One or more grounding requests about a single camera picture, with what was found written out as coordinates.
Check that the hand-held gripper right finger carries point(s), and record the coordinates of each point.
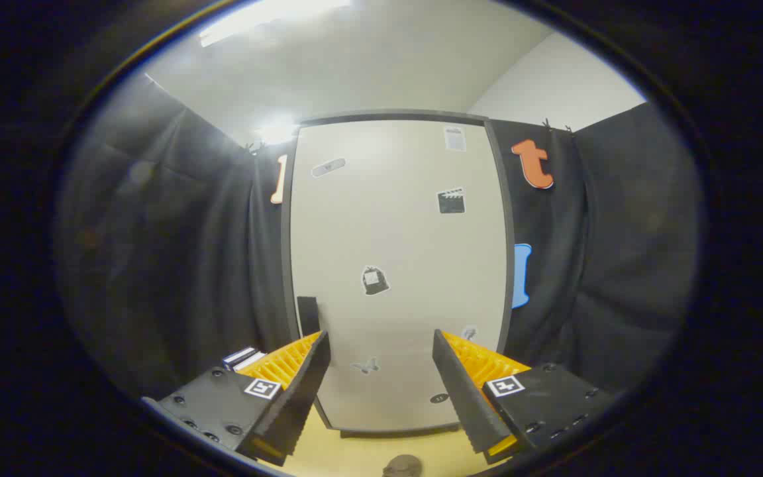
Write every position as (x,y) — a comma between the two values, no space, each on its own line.
(464,397)

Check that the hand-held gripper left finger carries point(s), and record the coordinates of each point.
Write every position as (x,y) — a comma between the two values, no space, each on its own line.
(292,404)

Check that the brown plush shoe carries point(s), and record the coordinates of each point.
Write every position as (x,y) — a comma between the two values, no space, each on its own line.
(403,467)

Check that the white shoe cabinet door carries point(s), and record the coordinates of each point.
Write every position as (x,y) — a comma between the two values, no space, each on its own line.
(395,232)

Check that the grey shoe cabinet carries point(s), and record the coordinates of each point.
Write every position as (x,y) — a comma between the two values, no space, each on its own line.
(388,115)

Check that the black backdrop cloth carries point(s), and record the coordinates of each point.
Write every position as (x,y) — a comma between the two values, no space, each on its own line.
(176,252)

